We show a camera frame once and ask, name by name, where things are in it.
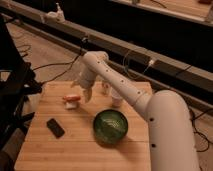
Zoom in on long metal rail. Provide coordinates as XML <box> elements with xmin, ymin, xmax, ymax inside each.
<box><xmin>0</xmin><ymin>0</ymin><xmax>213</xmax><ymax>111</ymax></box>

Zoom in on white object on rail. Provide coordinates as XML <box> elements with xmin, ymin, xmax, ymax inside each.
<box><xmin>40</xmin><ymin>4</ymin><xmax>65</xmax><ymax>23</ymax></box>

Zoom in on small white bottle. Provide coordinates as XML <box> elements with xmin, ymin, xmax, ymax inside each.
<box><xmin>102</xmin><ymin>82</ymin><xmax>111</xmax><ymax>95</ymax></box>

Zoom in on black cables at right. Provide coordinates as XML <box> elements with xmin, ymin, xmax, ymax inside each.
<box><xmin>189</xmin><ymin>106</ymin><xmax>213</xmax><ymax>154</ymax></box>

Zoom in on translucent plastic cup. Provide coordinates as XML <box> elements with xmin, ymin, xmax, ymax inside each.
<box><xmin>111</xmin><ymin>89</ymin><xmax>123</xmax><ymax>107</ymax></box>

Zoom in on black equipment at left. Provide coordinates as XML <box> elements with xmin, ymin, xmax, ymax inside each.
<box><xmin>0</xmin><ymin>14</ymin><xmax>42</xmax><ymax>171</ymax></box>

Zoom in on green ceramic bowl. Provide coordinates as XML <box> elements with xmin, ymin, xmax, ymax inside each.
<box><xmin>93</xmin><ymin>109</ymin><xmax>128</xmax><ymax>144</ymax></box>

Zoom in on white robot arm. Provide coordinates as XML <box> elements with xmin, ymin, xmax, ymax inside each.
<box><xmin>74</xmin><ymin>51</ymin><xmax>200</xmax><ymax>171</ymax></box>

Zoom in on small white block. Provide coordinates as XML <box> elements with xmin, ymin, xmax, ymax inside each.
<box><xmin>66</xmin><ymin>102</ymin><xmax>78</xmax><ymax>110</ymax></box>

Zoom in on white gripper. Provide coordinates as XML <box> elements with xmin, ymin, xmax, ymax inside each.
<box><xmin>71</xmin><ymin>67</ymin><xmax>97</xmax><ymax>103</ymax></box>

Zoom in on black smartphone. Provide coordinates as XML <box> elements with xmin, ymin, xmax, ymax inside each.
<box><xmin>47</xmin><ymin>118</ymin><xmax>65</xmax><ymax>138</ymax></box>

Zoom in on black cable on floor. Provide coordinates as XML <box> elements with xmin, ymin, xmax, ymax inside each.
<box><xmin>32</xmin><ymin>37</ymin><xmax>90</xmax><ymax>84</ymax></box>

